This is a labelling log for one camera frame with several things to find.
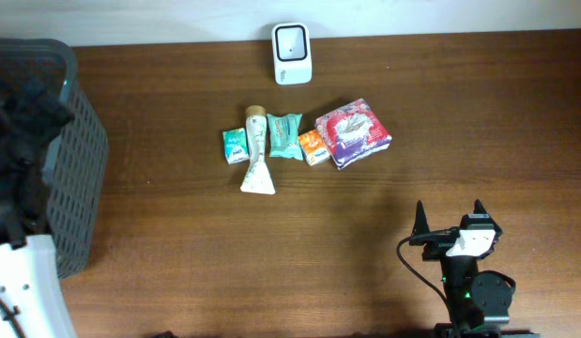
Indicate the small teal tissue pack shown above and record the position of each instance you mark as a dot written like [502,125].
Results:
[235,146]

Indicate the teal wet wipes pack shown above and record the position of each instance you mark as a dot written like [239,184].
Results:
[284,141]

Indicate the grey plastic mesh basket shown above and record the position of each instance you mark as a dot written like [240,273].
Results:
[76,161]

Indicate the white barcode scanner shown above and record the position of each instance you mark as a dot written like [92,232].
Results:
[292,56]

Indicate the purple red pad pack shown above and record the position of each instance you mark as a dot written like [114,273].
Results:
[352,132]

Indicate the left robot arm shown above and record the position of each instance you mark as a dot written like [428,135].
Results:
[31,300]

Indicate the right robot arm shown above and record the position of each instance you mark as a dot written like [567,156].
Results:
[477,302]

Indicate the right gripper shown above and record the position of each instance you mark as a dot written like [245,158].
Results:
[442,239]

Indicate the orange tissue pack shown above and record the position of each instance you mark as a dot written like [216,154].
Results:
[313,147]

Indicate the white tube with cork cap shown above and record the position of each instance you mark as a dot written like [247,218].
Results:
[257,178]

